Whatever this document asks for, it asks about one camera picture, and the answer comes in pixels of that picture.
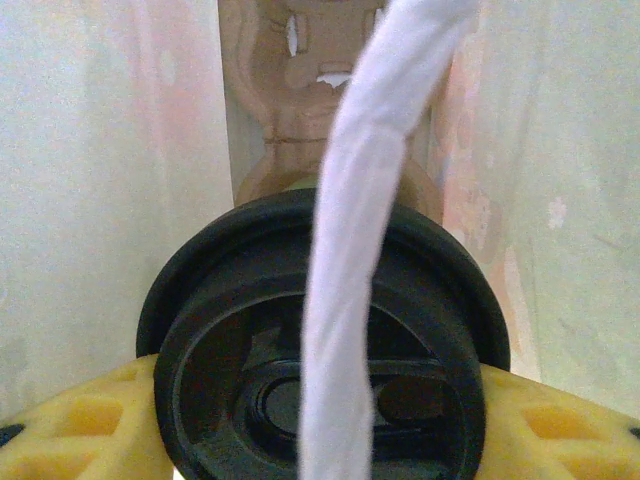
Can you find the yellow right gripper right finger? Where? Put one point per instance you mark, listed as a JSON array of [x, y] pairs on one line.
[[560, 440]]

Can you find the black cup lid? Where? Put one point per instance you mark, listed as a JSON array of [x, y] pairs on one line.
[[225, 300]]

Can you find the white paper bag flower print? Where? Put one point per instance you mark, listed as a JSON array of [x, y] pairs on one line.
[[100, 150]]

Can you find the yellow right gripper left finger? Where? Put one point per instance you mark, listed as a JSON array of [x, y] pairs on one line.
[[75, 440]]

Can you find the brown pulp cup carrier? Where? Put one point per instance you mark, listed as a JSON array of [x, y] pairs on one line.
[[280, 100]]

